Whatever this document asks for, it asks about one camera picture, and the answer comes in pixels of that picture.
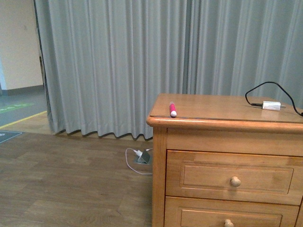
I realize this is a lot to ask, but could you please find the pink marker with white cap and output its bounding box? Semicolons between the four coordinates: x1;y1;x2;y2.
169;102;177;117

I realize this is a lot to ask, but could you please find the wooden drawer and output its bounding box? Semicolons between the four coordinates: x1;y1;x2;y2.
164;196;299;227
166;150;303;205

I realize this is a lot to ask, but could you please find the white charger plug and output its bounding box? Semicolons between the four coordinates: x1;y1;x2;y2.
134;150;143;157

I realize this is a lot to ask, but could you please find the metal floor socket box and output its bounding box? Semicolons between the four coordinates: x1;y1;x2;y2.
134;150;151;164

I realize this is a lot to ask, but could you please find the grey pleated curtain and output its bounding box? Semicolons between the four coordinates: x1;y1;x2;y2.
35;0;303;138

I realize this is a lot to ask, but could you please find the wooden nightstand cabinet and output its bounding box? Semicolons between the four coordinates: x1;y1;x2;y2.
147;94;303;227

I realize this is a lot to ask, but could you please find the upper round wooden knob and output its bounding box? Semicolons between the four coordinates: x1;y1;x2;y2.
230;176;241;187

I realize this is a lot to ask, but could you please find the round wooden knob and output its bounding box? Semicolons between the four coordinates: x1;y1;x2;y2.
230;176;241;187
224;219;234;227

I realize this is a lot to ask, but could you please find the white power adapter on nightstand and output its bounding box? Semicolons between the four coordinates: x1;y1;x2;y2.
262;101;286;111

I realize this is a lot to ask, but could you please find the lower round wooden knob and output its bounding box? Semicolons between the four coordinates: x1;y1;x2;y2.
224;219;234;227

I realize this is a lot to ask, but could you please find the white charging cable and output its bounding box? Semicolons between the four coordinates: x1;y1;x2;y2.
125;148;153;175

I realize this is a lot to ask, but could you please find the black cable on nightstand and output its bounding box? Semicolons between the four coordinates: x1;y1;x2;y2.
245;81;303;117

